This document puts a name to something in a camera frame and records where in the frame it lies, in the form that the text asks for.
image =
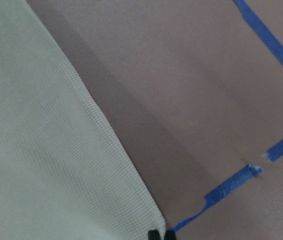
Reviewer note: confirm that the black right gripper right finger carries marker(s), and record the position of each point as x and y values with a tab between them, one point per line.
170	235

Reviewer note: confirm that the olive green long-sleeve shirt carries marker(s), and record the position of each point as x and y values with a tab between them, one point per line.
64	174

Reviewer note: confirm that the brown paper table cover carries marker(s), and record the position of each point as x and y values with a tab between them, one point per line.
195	98

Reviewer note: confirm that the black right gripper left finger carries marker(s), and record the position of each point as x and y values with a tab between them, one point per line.
153	235

